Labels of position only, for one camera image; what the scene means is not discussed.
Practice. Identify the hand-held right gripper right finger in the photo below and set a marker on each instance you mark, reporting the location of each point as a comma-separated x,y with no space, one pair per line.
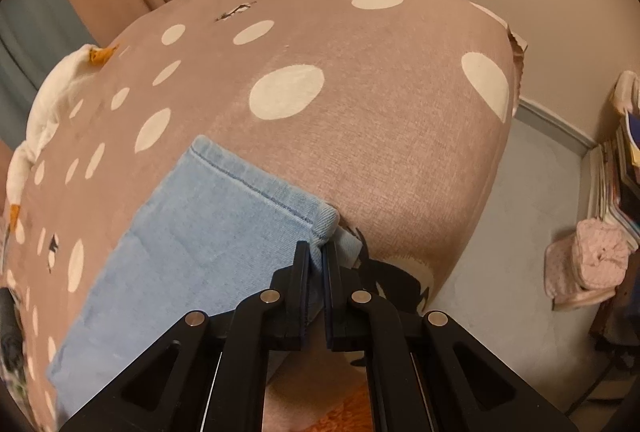
330,274

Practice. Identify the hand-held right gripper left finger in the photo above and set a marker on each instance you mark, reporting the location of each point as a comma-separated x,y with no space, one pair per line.
301,274

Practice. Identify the light blue denim pants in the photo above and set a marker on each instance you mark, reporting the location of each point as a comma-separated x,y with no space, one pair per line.
190,232

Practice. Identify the orange fluffy mat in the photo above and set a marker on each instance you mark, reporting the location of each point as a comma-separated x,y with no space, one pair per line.
330,412

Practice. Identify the polka dot blanket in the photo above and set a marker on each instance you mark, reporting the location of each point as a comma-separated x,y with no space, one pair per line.
375,121

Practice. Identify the pink quilted cloth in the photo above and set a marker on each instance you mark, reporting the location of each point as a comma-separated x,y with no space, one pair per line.
595,257

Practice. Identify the stack of books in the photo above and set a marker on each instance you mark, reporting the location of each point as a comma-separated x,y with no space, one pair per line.
620,182

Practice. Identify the white goose plush toy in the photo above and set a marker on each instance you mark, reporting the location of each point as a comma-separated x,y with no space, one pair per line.
55,91

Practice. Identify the blue curtain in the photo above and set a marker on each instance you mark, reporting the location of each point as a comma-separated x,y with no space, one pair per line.
30,36

